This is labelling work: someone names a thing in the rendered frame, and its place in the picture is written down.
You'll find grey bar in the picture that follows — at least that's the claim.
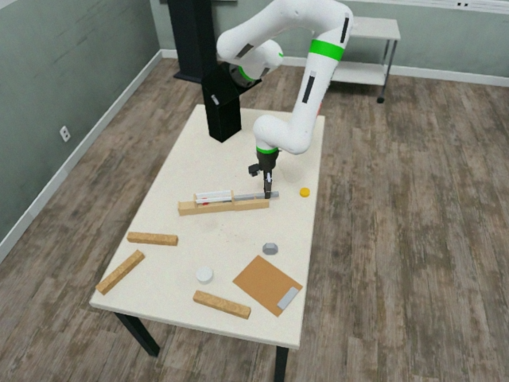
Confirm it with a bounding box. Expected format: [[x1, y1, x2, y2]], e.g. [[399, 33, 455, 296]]
[[234, 193, 255, 201], [255, 191, 279, 199]]

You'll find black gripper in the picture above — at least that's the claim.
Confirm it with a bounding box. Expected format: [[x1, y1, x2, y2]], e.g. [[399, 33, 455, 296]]
[[258, 160, 276, 199]]

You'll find pale grey short cylinder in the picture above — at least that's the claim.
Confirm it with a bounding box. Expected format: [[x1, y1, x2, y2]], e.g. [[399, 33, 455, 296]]
[[196, 267, 213, 285]]

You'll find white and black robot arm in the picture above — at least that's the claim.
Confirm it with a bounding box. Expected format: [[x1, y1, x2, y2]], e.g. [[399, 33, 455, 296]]
[[217, 0, 354, 163]]

